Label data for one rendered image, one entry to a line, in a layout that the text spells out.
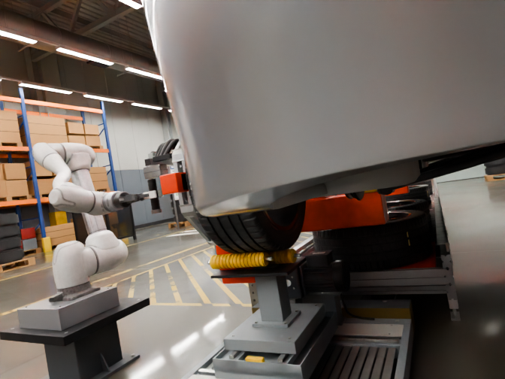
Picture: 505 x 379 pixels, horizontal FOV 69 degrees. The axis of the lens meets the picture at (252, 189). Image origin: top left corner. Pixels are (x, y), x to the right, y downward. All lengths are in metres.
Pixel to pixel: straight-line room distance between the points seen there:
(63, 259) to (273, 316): 1.07
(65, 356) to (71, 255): 0.48
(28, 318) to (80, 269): 0.30
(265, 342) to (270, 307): 0.17
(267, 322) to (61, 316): 0.92
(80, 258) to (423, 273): 1.70
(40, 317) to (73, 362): 0.26
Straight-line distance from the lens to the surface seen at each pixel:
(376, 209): 1.85
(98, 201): 1.78
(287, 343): 1.42
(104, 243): 2.15
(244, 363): 1.48
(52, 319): 1.96
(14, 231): 8.67
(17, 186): 11.74
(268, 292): 1.55
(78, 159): 2.28
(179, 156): 1.41
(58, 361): 2.17
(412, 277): 2.01
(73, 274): 2.05
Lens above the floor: 0.78
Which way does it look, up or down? level
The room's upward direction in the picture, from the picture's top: 9 degrees counter-clockwise
